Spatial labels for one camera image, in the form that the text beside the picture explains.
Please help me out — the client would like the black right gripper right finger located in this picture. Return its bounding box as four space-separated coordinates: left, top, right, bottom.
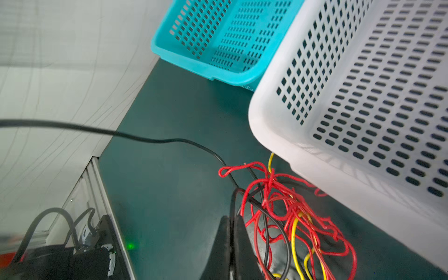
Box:
233 215 264 280

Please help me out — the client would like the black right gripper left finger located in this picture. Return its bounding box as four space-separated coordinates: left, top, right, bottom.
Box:
200 216 231 280

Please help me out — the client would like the yellow cable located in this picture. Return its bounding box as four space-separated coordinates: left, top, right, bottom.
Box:
267 152 328 280

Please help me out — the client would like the red cable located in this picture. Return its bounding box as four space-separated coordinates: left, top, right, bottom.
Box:
218 161 358 280

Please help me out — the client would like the black thin cable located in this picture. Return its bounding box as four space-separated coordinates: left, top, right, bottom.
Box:
0 118 292 280

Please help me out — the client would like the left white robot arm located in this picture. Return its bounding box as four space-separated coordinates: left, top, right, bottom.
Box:
1 208 133 280

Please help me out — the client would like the dark green table mat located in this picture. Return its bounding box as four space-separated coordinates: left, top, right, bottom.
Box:
99 60 448 280

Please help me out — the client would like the white perforated basket middle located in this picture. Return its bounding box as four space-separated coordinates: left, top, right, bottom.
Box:
248 1 448 270

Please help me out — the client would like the teal perforated plastic basket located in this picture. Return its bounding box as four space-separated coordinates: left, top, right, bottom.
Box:
151 0 304 91

